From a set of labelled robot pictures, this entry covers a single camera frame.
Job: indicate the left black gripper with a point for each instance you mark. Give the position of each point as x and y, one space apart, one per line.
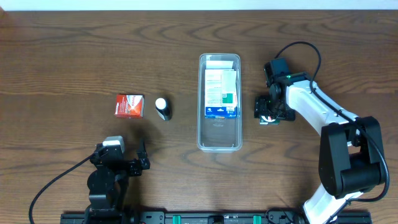
132 167

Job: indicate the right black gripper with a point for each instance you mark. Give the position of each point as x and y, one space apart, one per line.
268 109

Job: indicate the green square box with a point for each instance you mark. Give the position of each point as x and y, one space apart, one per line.
267 120

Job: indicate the white green medicine box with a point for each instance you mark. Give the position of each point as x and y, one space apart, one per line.
228 88

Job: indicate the blue medicine box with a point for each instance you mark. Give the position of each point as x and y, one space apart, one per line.
213 105

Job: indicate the red Panadol box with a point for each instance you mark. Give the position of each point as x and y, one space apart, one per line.
129 106

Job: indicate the dark bottle white cap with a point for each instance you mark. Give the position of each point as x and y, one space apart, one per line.
163 109

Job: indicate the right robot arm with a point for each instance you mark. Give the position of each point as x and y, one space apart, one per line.
351 156

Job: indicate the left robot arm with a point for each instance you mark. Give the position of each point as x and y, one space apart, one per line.
109 182

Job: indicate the clear plastic container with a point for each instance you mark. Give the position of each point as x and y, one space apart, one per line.
219 135

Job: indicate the black mounting rail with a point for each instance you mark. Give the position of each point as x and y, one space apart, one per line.
268 217

